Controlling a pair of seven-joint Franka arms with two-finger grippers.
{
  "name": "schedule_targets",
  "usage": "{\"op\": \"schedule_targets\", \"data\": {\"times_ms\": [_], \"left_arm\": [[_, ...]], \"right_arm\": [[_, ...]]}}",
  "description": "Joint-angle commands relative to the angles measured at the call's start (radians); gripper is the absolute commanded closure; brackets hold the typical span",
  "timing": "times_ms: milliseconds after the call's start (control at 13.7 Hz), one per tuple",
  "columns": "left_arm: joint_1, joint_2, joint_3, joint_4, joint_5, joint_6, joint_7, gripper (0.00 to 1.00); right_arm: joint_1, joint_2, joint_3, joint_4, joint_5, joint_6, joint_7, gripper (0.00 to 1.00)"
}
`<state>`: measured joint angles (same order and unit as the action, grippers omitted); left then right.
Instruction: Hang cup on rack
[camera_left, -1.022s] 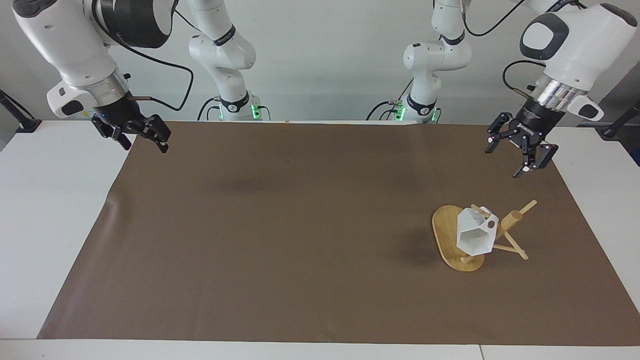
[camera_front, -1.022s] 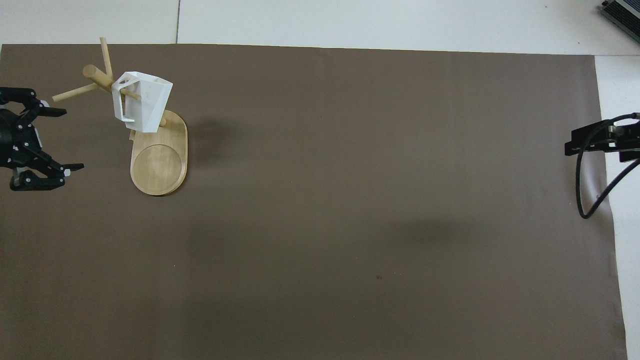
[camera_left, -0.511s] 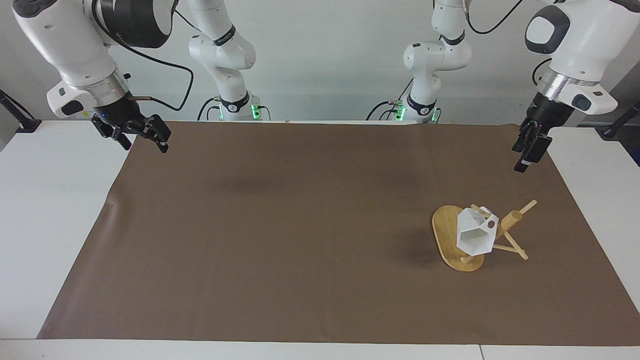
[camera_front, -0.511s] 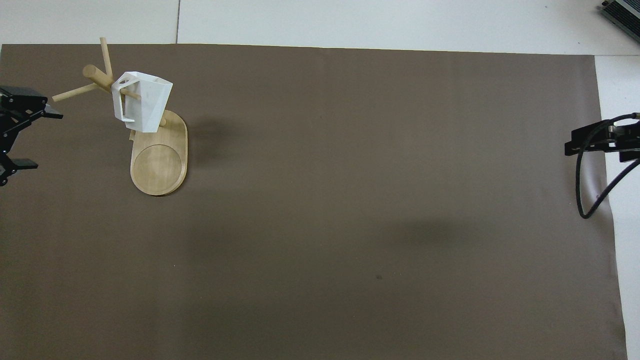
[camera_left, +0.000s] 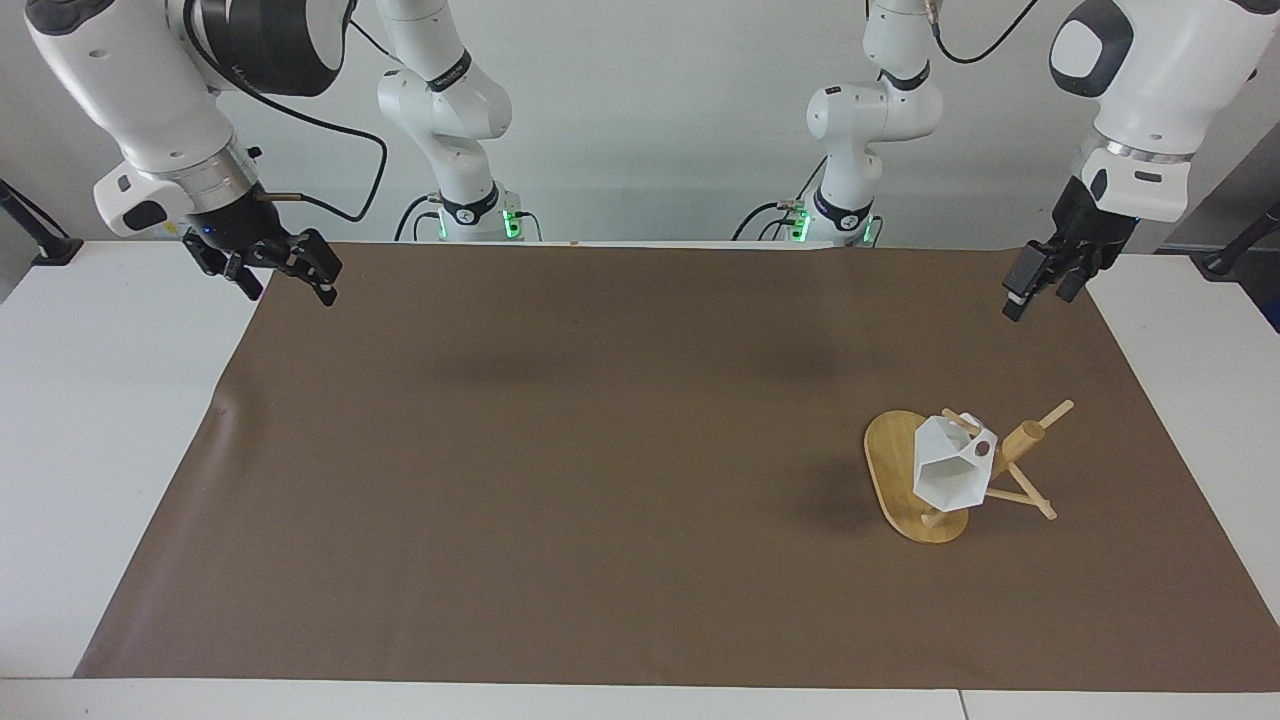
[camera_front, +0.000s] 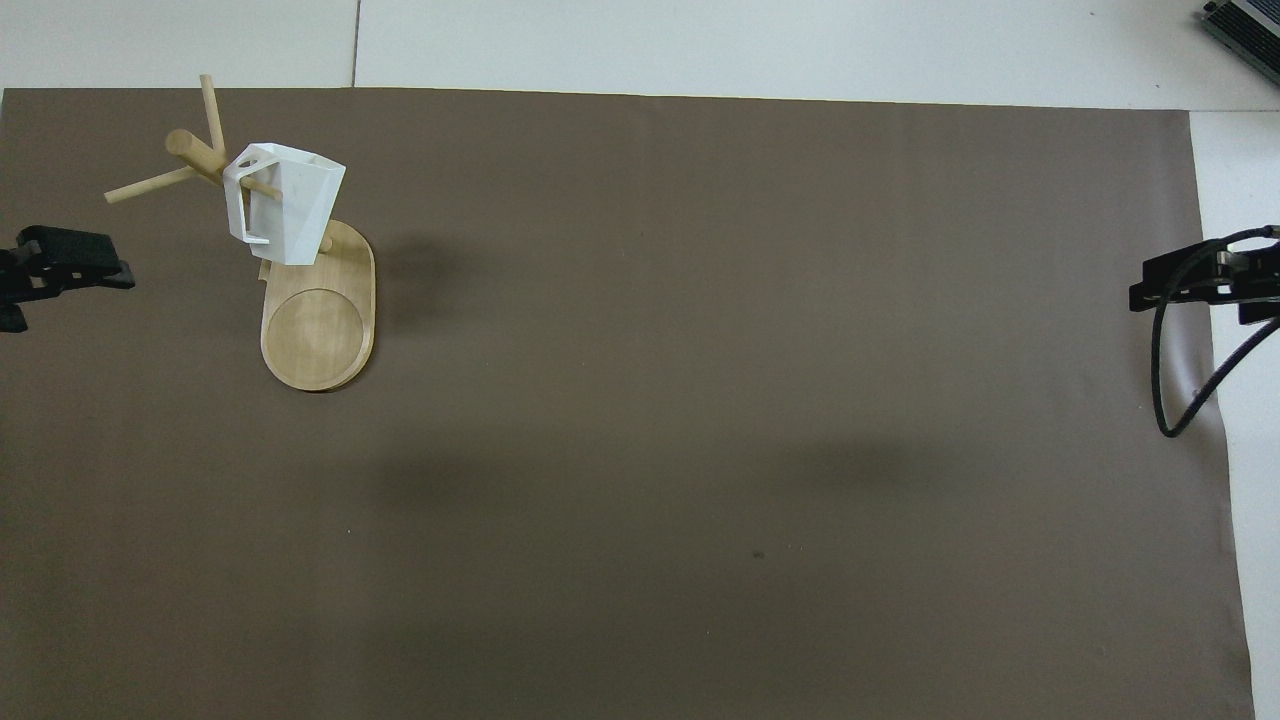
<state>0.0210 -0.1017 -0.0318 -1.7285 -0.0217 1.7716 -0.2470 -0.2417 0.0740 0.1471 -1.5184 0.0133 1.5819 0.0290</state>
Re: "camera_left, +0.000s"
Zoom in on black stand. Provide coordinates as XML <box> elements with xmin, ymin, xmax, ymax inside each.
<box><xmin>0</xmin><ymin>178</ymin><xmax>85</xmax><ymax>268</ymax></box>
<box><xmin>1196</xmin><ymin>198</ymin><xmax>1280</xmax><ymax>279</ymax></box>

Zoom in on wooden cup rack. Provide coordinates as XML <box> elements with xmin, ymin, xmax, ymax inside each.
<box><xmin>864</xmin><ymin>399</ymin><xmax>1077</xmax><ymax>545</ymax></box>

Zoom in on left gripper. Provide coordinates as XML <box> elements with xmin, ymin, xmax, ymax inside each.
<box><xmin>1002</xmin><ymin>176</ymin><xmax>1140</xmax><ymax>324</ymax></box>

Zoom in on white faceted cup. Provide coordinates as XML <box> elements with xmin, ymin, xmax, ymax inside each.
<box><xmin>912</xmin><ymin>414</ymin><xmax>1000</xmax><ymax>514</ymax></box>

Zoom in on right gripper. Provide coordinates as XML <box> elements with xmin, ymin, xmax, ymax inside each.
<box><xmin>183</xmin><ymin>183</ymin><xmax>344</xmax><ymax>307</ymax></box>

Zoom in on black cable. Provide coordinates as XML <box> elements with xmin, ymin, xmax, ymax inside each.
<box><xmin>180</xmin><ymin>0</ymin><xmax>390</xmax><ymax>224</ymax></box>
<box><xmin>394</xmin><ymin>194</ymin><xmax>444</xmax><ymax>243</ymax></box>
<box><xmin>928</xmin><ymin>0</ymin><xmax>1043</xmax><ymax>66</ymax></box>
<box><xmin>732</xmin><ymin>154</ymin><xmax>831</xmax><ymax>242</ymax></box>

